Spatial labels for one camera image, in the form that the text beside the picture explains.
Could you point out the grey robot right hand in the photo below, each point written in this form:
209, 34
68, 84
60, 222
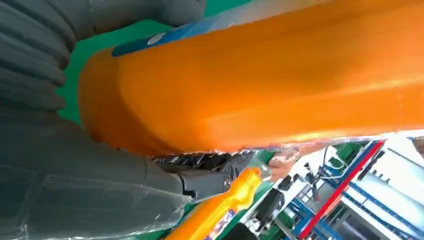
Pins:
82, 185

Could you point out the blue metal shelf rack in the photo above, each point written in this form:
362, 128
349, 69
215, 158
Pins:
374, 202

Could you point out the red bar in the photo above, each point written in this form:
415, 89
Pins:
338, 195

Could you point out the person's hand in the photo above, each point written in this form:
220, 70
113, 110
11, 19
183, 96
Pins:
281, 164

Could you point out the black smartphone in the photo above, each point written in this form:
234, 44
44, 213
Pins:
270, 207

